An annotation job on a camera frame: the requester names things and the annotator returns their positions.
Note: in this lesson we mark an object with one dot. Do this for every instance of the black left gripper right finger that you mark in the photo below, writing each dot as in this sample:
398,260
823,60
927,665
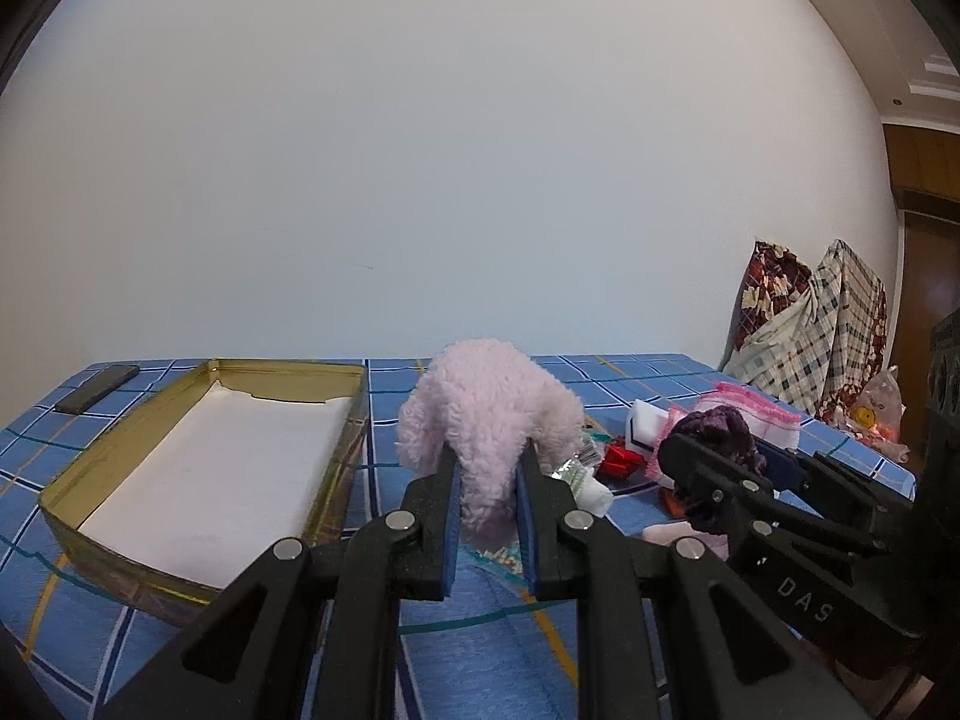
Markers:
663,631

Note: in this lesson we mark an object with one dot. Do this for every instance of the floral maroon pillow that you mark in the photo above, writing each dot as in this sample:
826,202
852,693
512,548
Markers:
774,279

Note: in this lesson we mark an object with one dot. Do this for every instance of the gold rectangular tin box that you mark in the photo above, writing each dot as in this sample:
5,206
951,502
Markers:
168,506

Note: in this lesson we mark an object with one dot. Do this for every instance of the pink plastic toy bag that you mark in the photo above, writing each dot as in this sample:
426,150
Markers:
875,416

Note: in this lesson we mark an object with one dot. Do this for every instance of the black phone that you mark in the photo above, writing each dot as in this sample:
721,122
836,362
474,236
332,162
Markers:
96,389

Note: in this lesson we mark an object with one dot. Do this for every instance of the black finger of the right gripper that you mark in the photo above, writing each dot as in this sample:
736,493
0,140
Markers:
723,497

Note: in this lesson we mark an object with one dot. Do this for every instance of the plaid cloth bundle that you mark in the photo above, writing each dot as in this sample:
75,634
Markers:
817,355

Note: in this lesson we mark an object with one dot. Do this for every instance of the clear plastic bag of swabs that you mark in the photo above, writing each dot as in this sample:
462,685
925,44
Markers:
506,560

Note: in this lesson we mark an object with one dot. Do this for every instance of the green tissue pack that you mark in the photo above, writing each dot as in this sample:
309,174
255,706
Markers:
589,493

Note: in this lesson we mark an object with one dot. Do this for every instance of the purple knitted item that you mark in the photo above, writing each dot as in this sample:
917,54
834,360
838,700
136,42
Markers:
723,430

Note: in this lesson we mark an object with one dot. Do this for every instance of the pink fluffy plush toy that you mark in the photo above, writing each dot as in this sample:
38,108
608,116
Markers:
487,401

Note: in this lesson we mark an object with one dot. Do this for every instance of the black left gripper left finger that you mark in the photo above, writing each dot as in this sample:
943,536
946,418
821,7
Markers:
308,631

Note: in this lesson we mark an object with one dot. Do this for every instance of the brown wooden door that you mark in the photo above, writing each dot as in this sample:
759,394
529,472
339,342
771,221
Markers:
929,293

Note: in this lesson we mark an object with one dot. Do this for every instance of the red snack packet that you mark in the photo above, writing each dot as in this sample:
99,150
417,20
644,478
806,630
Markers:
619,463

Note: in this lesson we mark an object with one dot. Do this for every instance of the white towel pink trim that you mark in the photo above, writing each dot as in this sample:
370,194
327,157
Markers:
767,420

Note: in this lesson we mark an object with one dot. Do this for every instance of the pink sock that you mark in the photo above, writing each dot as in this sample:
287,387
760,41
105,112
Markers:
665,534

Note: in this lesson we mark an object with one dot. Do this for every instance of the white foam sponge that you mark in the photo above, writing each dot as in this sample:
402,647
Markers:
647,425

